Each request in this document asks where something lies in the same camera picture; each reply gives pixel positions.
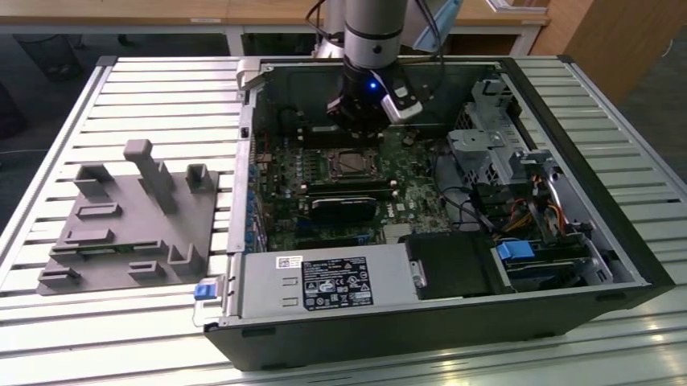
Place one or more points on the silver CPU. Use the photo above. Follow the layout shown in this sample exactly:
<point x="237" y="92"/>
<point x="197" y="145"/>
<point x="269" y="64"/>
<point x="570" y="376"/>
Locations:
<point x="354" y="163"/>

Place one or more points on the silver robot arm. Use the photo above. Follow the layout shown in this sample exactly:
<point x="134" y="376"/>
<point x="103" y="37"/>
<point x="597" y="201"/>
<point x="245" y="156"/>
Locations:
<point x="370" y="32"/>

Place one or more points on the CPU socket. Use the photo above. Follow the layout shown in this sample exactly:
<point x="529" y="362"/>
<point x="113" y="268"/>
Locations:
<point x="327" y="175"/>

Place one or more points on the graphics card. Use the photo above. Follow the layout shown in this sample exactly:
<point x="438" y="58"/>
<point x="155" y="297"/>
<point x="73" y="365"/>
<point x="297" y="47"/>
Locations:
<point x="343" y="207"/>

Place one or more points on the green motherboard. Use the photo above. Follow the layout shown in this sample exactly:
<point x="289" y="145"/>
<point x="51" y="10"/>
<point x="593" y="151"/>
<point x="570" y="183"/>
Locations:
<point x="420" y="201"/>

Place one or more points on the metal disk bay cage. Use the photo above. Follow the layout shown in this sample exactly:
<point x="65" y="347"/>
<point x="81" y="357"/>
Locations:
<point x="484" y="161"/>

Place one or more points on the pale blue teach pendant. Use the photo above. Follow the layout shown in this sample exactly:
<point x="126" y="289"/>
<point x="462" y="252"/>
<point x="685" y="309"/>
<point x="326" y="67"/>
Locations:
<point x="449" y="16"/>

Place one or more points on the silver chipset heatsink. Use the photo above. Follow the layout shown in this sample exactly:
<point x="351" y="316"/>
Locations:
<point x="397" y="233"/>

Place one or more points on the white paper tray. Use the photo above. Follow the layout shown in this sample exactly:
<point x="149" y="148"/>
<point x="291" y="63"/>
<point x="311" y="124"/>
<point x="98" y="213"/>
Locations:
<point x="516" y="4"/>

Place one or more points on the black plastic shroud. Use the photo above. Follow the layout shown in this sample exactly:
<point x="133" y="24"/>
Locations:
<point x="457" y="265"/>

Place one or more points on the wooden desk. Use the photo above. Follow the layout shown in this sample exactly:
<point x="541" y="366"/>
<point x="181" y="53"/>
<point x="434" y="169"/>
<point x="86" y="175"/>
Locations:
<point x="161" y="12"/>

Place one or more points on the blue disk carrier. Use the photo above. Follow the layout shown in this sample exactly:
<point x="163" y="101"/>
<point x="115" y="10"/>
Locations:
<point x="516" y="251"/>

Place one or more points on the grey power supply unit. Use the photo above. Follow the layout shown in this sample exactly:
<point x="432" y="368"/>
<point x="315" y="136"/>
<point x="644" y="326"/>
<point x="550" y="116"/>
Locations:
<point x="269" y="289"/>

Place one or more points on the grey parts rack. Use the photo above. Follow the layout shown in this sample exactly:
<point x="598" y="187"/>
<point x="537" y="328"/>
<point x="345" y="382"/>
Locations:
<point x="134" y="225"/>

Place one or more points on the wooden cabinet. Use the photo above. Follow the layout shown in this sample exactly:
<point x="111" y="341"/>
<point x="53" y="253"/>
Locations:
<point x="606" y="40"/>

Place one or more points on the blue case latch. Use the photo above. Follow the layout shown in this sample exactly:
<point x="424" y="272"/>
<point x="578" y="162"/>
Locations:
<point x="205" y="292"/>

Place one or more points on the green RAM stick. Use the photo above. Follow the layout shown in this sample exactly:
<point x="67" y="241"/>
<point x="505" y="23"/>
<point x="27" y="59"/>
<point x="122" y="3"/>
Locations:
<point x="107" y="250"/>

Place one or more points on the black PC case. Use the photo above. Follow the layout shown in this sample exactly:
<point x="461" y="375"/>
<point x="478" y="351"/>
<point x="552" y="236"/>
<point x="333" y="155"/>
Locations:
<point x="375" y="346"/>

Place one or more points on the black waste bin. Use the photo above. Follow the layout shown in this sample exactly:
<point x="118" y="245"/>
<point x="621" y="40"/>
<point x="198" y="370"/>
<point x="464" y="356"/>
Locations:
<point x="49" y="56"/>

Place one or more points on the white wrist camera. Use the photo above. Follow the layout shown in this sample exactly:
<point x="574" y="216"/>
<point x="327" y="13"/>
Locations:
<point x="402" y="106"/>

